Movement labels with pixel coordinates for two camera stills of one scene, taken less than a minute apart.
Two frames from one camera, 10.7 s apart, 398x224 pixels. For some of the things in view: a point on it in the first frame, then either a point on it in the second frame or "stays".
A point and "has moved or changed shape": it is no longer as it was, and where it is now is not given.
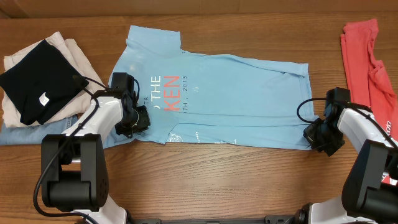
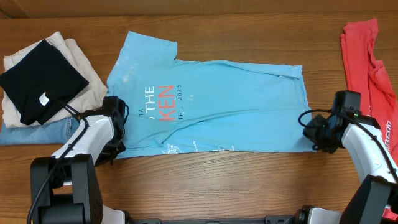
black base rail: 295,218 stays
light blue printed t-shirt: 202,99 has moved or changed shape
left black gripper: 143,124 -> 104,159
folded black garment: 40,84 stays
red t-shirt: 369,82 stays
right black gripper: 309,135 stays
